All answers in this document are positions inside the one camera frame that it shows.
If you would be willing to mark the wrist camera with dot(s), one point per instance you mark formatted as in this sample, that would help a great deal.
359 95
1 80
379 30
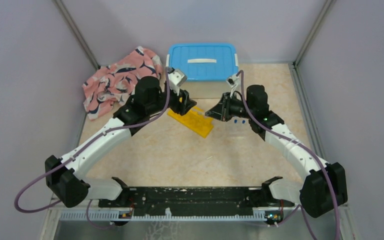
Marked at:
175 79
234 81

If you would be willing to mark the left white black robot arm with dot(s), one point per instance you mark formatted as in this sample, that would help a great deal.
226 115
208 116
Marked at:
66 176

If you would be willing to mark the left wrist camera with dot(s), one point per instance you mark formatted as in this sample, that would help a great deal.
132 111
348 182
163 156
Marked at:
175 79

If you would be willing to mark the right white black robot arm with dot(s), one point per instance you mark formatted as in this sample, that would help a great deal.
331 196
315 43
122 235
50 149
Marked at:
323 183

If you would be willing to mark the blue plastic bin lid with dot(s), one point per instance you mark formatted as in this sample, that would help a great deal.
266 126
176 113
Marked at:
205 61

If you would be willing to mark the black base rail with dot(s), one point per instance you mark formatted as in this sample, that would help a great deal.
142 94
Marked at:
194 201

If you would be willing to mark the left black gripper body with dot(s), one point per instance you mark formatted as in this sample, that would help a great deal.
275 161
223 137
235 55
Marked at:
171 99

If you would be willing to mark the yellow test tube rack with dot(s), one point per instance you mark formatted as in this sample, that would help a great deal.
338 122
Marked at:
195 120

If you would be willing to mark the clear plastic tube rack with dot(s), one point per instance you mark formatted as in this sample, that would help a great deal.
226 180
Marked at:
239 129

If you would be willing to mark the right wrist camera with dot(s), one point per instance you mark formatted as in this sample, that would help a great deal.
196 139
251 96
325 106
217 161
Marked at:
234 81

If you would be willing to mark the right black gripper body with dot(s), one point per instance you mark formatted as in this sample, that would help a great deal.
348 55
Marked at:
239 107

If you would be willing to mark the pink patterned cloth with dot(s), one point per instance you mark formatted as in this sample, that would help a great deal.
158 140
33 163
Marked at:
116 82

